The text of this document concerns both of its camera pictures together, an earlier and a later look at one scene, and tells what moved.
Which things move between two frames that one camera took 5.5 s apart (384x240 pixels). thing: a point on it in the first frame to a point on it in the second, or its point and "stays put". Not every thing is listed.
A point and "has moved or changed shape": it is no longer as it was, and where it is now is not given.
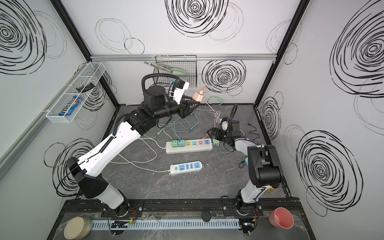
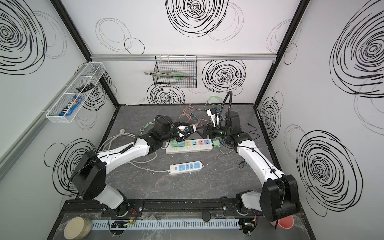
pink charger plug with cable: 198,97 has moved or changed shape
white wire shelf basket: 70,102 stays put
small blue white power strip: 186,167 stays put
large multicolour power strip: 190,146 stays put
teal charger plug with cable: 181,143 stays put
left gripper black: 183,107 to 182,135
